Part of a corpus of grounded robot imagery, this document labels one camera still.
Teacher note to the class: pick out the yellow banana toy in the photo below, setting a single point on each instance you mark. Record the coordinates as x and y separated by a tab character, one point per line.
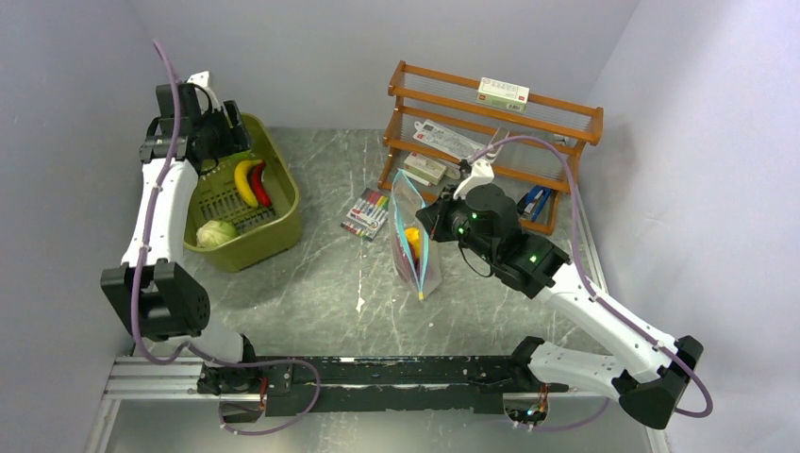
241	181

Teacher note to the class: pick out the orange wooden shelf rack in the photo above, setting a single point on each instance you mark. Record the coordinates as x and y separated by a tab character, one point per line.
426	96

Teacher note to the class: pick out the pack of coloured markers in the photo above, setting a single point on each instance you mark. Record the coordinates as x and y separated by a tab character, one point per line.
368	215

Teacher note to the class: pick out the small white box lower shelf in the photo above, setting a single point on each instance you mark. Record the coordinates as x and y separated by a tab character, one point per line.
424	169

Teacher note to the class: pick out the white green box on shelf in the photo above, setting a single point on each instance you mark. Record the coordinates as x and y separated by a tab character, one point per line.
502	95

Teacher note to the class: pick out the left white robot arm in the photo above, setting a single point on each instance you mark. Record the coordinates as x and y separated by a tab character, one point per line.
163	308

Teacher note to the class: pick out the pale green cabbage toy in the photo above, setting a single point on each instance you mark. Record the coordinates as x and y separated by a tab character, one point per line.
215	233

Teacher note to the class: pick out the clear zip bag blue zipper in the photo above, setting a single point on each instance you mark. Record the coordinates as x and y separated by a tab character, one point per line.
405	201

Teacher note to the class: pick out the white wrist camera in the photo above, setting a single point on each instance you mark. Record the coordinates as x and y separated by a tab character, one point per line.
478	172
201	79

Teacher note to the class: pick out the yellow pear toy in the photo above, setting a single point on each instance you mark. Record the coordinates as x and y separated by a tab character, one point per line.
415	243

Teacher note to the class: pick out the blue stapler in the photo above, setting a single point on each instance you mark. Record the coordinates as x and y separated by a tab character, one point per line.
531	205

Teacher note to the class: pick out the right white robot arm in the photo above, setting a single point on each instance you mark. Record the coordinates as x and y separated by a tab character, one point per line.
645	370

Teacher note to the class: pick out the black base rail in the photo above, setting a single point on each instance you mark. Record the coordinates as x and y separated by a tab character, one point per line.
281	387

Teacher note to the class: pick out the flat white packaged item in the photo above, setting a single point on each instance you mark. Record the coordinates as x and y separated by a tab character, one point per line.
445	140

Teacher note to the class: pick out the dark red sweet potato toy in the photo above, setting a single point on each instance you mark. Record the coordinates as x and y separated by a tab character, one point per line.
404	265

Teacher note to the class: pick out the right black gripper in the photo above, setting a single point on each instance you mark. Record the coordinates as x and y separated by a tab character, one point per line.
434	218

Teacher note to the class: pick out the red chili toy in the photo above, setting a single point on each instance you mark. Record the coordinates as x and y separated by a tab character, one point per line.
256	185

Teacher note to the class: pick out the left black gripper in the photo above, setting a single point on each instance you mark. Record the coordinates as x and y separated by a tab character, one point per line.
238	138

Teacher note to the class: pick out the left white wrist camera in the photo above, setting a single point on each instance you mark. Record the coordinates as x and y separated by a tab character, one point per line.
201	79

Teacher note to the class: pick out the olive green plastic basket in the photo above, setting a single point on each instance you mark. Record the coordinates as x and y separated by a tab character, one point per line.
262	232

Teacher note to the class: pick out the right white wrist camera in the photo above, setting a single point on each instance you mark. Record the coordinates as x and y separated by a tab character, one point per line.
478	172

